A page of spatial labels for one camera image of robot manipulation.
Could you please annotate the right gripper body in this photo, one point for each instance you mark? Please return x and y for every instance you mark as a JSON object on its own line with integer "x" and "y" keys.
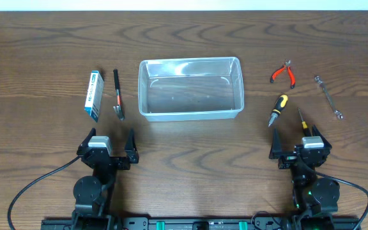
{"x": 289, "y": 158}

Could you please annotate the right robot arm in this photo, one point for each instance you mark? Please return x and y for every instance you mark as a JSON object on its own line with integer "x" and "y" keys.
{"x": 315, "y": 198}

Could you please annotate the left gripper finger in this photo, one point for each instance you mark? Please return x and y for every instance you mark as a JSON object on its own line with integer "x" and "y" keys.
{"x": 130, "y": 147}
{"x": 84, "y": 146}

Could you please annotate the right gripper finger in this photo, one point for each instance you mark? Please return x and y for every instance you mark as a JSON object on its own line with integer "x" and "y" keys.
{"x": 276, "y": 144}
{"x": 316, "y": 132}

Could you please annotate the silver metal wrench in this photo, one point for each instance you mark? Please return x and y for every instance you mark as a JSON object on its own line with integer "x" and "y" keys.
{"x": 322, "y": 85}

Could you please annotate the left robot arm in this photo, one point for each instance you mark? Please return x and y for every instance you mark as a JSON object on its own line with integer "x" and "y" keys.
{"x": 93, "y": 193}

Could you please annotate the red handled pliers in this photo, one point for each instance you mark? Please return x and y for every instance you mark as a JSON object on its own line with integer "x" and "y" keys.
{"x": 285, "y": 67}

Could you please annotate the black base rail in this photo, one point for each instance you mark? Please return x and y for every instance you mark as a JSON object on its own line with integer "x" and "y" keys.
{"x": 263, "y": 221}

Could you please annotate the small black orange hammer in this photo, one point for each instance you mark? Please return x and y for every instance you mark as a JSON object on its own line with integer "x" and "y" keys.
{"x": 118, "y": 108}

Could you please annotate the clear plastic container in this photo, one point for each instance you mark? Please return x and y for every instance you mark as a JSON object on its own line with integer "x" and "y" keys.
{"x": 190, "y": 88}

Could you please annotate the blue white cardboard box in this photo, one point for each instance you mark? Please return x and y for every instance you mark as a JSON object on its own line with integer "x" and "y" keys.
{"x": 94, "y": 95}

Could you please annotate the thin yellow black screwdriver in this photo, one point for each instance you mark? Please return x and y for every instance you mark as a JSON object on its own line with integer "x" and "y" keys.
{"x": 305, "y": 128}

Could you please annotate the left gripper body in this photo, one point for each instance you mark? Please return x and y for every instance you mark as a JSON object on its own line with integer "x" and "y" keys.
{"x": 115, "y": 160}

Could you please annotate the stubby yellow black screwdriver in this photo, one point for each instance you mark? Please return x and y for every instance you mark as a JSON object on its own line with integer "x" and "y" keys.
{"x": 278, "y": 108}

